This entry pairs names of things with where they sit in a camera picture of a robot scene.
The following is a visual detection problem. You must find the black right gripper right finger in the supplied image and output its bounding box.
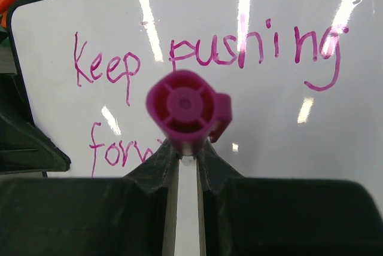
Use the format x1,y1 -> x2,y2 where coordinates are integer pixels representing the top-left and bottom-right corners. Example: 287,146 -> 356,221
197,143 -> 382,255

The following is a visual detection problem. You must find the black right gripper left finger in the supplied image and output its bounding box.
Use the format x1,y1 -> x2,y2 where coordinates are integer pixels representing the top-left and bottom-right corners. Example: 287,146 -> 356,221
1,141 -> 178,255

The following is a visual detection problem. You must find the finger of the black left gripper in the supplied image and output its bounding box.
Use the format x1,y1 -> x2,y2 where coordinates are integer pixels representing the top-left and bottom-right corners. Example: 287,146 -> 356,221
1,74 -> 71,174

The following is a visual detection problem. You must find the white marker with purple cap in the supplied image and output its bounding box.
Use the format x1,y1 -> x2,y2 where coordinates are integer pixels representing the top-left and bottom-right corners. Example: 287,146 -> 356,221
146,70 -> 233,157

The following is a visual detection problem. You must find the white whiteboard with black frame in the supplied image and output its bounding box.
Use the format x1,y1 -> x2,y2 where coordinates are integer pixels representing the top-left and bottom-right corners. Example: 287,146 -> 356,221
8,0 -> 382,255

